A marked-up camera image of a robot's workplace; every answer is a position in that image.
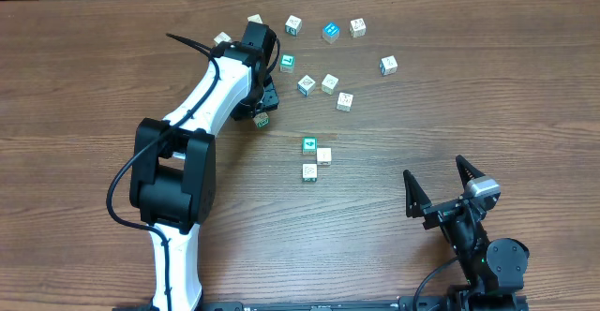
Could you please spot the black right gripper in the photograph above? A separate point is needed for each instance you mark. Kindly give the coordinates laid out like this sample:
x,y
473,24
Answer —
x,y
446,209

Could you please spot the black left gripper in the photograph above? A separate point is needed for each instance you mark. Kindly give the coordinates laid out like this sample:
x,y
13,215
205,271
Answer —
x,y
262,103

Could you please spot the wooden block green bottom side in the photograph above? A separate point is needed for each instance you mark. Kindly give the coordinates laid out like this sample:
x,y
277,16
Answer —
x,y
261,119

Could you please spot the wooden block yellow side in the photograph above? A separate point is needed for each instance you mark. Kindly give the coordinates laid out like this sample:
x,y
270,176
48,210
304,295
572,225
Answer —
x,y
344,101

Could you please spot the green top block number 4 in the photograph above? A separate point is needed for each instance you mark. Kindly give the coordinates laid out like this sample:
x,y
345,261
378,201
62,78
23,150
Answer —
x,y
309,145

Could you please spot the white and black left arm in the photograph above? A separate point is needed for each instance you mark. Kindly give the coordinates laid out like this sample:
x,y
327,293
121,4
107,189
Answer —
x,y
173,172

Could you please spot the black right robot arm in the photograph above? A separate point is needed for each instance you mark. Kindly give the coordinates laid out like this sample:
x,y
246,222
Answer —
x,y
494,270

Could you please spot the wooden block green letter side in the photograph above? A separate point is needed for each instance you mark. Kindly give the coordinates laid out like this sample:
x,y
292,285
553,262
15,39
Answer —
x,y
255,18

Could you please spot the wooden block teal side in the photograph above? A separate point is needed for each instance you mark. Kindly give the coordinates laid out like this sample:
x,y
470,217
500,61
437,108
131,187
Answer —
x,y
293,25

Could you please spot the plain wooden block far left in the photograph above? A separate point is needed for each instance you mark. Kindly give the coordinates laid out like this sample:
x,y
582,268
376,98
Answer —
x,y
222,37

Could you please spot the green top block letter L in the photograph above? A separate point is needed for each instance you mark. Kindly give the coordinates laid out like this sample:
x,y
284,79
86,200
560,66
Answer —
x,y
287,63

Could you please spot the wooden block diamond drawing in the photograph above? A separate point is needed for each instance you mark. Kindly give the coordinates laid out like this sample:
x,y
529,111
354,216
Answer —
x,y
306,85

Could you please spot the blue top wooden block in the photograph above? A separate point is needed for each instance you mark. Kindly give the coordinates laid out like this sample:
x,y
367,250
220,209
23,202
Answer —
x,y
330,32

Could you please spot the wooden block oval drawing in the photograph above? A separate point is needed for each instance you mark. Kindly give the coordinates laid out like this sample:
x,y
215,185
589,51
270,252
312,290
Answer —
x,y
329,84

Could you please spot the wooden block black drawing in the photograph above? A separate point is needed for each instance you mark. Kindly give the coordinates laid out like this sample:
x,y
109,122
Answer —
x,y
358,27

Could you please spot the wooden block blue side right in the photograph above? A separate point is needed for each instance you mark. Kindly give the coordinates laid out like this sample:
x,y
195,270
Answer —
x,y
388,65

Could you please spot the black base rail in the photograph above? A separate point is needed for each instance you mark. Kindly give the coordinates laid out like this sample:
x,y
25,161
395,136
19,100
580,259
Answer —
x,y
323,306

